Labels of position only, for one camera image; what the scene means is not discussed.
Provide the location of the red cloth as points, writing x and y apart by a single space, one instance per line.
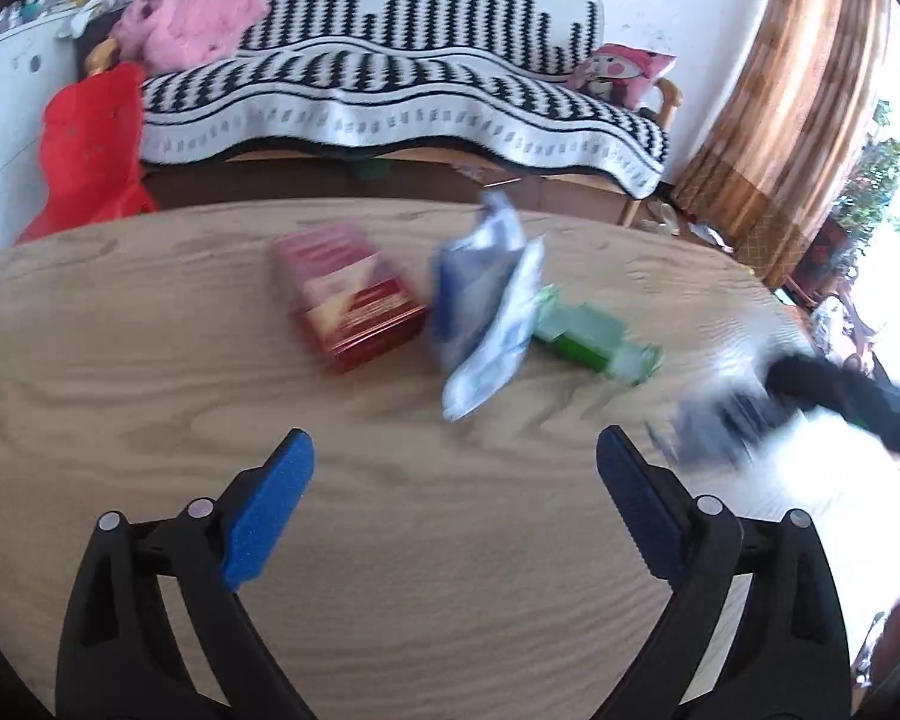
90 150

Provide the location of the pink printed cushion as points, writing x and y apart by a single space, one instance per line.
622 71

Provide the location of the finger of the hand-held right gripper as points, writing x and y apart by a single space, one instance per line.
817 382

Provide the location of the brown patterned curtain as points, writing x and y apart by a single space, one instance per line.
780 127

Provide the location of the white cabinet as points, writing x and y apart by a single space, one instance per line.
0 105

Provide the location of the blue white snack wrapper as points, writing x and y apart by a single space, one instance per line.
472 300

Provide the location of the potted plant dark red pot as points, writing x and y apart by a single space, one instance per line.
874 180

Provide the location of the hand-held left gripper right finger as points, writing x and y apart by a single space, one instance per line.
641 502

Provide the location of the dark blue white wrapper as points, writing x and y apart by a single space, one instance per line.
712 424

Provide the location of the red cardboard box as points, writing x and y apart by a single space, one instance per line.
345 300

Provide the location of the dark green snack packet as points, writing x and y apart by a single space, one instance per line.
585 330

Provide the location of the pink fluffy cloth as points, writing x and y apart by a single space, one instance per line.
187 26

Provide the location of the wooden sofa frame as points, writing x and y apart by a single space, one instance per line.
630 210

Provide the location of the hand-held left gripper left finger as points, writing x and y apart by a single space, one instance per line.
270 510

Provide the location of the brown plush toy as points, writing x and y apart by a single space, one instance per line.
103 56

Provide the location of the black white striped sofa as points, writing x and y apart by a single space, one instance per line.
420 112

